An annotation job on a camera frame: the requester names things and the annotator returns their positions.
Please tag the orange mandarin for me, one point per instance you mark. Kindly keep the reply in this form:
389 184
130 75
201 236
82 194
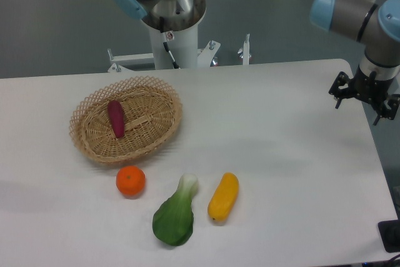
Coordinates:
130 181

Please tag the black device at edge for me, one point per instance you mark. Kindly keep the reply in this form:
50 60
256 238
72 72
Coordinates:
389 232

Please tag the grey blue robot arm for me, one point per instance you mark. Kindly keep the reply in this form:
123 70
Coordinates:
374 23

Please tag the purple sweet potato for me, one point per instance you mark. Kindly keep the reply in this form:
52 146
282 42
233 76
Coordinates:
116 117

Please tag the white metal base frame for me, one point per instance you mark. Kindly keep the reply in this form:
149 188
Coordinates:
206 57

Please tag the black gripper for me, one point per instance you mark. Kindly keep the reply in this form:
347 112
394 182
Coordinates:
367 89

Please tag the woven wicker basket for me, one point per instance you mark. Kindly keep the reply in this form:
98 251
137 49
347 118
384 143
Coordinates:
152 114

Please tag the green bok choy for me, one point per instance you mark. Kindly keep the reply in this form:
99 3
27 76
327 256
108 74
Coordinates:
173 222

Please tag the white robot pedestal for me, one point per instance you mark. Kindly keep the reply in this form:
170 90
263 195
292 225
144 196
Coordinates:
173 30

